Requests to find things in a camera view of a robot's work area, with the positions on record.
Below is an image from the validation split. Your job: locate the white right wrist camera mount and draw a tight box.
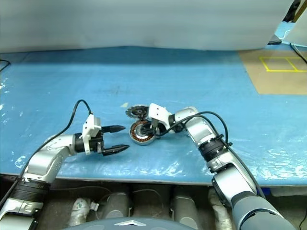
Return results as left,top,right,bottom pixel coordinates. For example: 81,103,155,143
148,103,171,130

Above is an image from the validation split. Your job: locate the white wrapped bundle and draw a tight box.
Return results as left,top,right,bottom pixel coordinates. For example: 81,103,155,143
69,197,100,227

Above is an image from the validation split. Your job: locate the dark stand frame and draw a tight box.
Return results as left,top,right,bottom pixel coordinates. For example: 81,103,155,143
289,0,303,23

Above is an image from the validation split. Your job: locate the blue plastic table cover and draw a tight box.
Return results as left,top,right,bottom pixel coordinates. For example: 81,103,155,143
0,45,307,190

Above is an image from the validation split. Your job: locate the dark grey rounded leg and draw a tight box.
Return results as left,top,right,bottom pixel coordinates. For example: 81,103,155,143
105,191,131,219
172,188,204,226

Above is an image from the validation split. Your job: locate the white foam backdrop sheet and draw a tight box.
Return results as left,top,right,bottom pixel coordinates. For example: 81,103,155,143
0,0,295,55

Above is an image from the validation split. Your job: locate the toothed round motor disc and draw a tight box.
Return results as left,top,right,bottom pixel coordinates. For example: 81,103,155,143
125,105,151,122

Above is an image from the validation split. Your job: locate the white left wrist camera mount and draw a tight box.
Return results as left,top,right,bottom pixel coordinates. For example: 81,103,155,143
81,114,103,155

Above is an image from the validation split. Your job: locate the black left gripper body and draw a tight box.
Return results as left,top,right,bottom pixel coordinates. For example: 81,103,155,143
90,126,106,157

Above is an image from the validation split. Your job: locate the white panel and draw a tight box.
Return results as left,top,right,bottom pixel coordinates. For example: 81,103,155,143
286,14,307,47

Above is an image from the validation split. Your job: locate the grey robot torso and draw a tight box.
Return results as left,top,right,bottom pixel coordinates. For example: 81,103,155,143
61,217,202,230

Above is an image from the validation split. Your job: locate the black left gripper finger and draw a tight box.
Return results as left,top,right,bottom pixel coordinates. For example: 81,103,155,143
102,125,126,134
103,144,130,157

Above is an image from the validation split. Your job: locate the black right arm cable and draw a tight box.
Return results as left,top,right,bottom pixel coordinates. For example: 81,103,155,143
157,111,267,199

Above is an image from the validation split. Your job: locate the thin dark cable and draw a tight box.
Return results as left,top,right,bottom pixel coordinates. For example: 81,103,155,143
290,42,307,64

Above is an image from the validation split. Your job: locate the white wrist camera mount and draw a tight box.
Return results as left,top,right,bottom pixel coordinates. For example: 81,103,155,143
148,103,171,130
81,114,103,155

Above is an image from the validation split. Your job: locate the small black device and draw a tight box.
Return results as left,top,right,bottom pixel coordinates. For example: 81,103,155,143
267,34,283,46

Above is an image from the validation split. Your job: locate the brown cardboard sheet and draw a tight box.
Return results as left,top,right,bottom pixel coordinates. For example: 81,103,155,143
237,49,307,95

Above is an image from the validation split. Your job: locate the black table cable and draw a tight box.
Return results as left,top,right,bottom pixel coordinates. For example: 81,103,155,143
0,58,12,72

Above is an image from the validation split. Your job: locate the white wrapped post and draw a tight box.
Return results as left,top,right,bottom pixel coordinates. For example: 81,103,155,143
208,189,233,230

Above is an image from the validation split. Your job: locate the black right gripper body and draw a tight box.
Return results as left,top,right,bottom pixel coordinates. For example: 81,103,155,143
150,118,162,130

